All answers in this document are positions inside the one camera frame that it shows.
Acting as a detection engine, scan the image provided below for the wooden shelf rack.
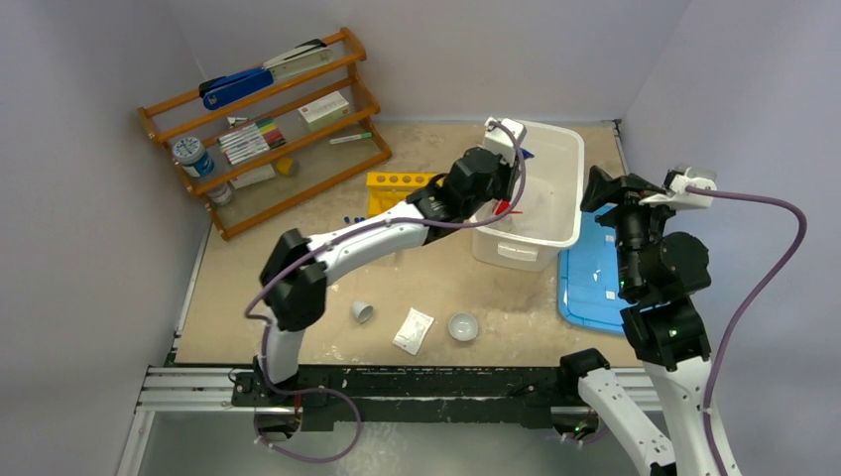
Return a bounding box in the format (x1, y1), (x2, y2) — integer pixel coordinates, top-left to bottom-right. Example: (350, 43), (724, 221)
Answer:
(137, 28), (393, 240)

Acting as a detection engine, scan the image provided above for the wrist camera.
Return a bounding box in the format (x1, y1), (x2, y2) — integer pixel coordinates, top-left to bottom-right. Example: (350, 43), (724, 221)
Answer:
(481, 116), (528, 167)
(640, 166), (717, 211)

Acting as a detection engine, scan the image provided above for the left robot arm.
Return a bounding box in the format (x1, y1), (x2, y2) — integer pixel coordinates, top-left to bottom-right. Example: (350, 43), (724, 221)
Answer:
(246, 147), (532, 406)

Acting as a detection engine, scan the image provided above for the white ceramic dish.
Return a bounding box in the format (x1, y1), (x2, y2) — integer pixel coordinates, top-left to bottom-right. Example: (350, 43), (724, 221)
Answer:
(447, 312), (479, 342)

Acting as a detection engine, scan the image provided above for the blue grey stapler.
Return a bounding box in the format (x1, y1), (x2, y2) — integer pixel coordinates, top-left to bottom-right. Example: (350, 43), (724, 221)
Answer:
(198, 39), (334, 110)

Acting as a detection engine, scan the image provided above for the red nozzle wash bottle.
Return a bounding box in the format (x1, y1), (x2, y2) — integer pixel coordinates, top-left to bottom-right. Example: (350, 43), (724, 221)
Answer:
(490, 189), (555, 236)

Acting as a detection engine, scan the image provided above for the white flat box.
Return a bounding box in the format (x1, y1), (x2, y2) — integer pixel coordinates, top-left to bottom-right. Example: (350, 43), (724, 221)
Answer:
(230, 164), (277, 189)

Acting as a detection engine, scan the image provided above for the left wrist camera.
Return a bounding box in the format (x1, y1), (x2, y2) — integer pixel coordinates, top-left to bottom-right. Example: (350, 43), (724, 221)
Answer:
(481, 116), (528, 167)

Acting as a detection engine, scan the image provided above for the yellow sponge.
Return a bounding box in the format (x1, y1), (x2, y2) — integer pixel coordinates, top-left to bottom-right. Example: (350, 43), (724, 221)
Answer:
(275, 157), (300, 177)

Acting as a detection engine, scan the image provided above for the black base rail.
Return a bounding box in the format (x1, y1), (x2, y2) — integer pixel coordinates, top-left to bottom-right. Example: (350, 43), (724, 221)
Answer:
(232, 364), (601, 439)

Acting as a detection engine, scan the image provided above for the clear plastic packet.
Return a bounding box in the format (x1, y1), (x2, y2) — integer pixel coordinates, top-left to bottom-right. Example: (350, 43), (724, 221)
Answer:
(392, 307), (434, 356)

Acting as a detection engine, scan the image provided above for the small clear jar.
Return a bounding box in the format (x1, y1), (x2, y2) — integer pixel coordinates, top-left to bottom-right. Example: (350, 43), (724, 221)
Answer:
(205, 182), (233, 206)

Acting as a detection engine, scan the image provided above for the white green box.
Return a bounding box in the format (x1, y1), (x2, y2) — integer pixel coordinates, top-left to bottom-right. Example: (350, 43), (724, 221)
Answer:
(298, 91), (351, 132)

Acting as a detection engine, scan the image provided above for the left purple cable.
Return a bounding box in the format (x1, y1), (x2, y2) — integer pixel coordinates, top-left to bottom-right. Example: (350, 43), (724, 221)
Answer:
(244, 122), (529, 396)

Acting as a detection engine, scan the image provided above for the green white marker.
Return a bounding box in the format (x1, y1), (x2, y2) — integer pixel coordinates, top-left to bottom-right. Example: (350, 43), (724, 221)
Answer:
(328, 132), (373, 145)

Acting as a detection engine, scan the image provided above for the blue plastic lid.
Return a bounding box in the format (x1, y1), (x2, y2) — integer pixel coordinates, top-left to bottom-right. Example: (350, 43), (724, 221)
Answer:
(557, 204), (629, 335)

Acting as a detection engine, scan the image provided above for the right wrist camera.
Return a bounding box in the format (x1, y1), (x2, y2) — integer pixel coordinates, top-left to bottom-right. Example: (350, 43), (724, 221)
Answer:
(640, 166), (717, 211)

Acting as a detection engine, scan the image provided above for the white plastic bin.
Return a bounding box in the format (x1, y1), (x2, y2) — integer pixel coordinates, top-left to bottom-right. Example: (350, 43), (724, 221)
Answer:
(472, 118), (585, 272)

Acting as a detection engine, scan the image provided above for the blue lid jar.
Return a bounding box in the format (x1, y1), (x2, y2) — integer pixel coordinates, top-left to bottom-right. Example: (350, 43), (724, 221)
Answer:
(172, 137), (215, 179)

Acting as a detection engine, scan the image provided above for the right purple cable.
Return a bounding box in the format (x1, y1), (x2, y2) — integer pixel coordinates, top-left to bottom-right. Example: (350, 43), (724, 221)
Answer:
(684, 184), (808, 476)

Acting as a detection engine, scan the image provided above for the yellow test tube rack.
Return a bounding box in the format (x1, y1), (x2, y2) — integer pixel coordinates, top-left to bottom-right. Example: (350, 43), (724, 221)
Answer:
(365, 172), (435, 217)

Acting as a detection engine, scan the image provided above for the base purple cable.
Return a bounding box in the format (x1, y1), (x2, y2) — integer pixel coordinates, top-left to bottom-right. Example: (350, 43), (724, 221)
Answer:
(252, 387), (364, 465)

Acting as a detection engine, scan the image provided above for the coloured marker pack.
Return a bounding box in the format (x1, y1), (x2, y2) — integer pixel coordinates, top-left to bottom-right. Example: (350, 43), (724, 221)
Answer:
(216, 117), (287, 166)

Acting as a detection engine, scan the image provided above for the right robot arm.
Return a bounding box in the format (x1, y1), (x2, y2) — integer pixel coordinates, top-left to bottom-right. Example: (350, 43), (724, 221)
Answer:
(556, 166), (740, 475)

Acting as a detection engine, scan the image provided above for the small white clip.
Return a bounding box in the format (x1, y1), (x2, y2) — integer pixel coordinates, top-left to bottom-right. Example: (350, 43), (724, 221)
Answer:
(227, 116), (249, 128)

